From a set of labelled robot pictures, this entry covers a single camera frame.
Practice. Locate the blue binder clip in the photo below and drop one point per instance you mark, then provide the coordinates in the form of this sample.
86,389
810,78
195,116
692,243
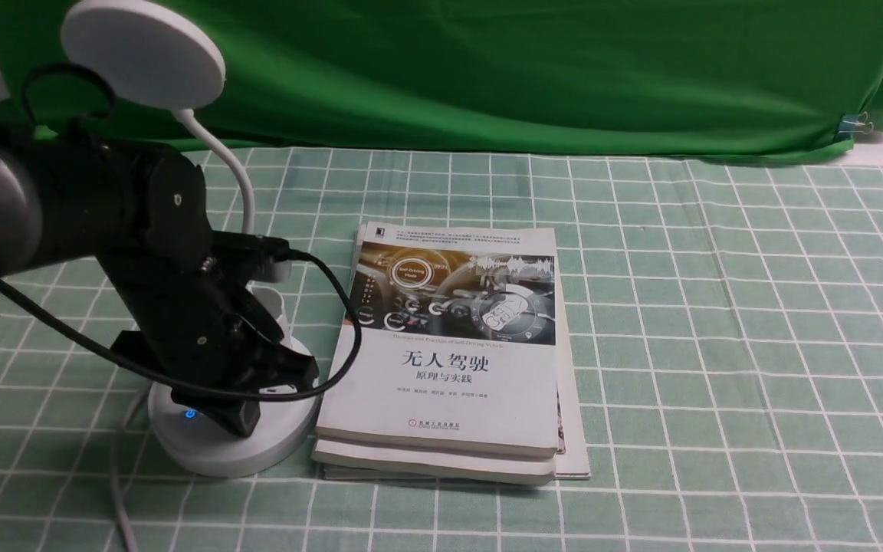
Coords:
853,125

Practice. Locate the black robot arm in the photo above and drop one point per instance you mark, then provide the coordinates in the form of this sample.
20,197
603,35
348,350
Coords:
139,209

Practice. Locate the white desk lamp with sockets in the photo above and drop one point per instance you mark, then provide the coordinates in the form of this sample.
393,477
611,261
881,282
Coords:
153,56

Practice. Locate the green checkered tablecloth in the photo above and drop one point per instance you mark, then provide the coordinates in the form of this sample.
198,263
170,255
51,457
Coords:
727,331

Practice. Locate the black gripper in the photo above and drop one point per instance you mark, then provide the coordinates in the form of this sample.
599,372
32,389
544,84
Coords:
208,338

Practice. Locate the top white self-driving book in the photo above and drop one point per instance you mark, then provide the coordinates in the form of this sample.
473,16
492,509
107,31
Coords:
458,348

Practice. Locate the lower white book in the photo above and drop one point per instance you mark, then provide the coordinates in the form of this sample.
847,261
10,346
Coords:
356,461

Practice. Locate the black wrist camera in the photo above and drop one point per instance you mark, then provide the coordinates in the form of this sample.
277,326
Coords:
243,257

